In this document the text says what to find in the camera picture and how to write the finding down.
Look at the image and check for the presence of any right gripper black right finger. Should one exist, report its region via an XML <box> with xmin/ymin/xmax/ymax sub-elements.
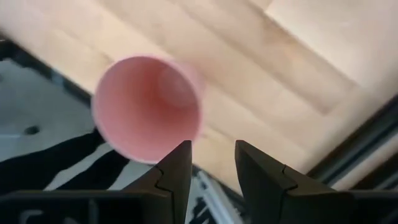
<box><xmin>234</xmin><ymin>139</ymin><xmax>337</xmax><ymax>224</ymax></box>

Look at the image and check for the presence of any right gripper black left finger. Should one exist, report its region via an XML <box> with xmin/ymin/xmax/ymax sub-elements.
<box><xmin>123</xmin><ymin>139</ymin><xmax>193</xmax><ymax>224</ymax></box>

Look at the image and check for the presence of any pink plastic cup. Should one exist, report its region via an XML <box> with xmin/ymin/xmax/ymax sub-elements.
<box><xmin>91</xmin><ymin>55</ymin><xmax>206</xmax><ymax>165</ymax></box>

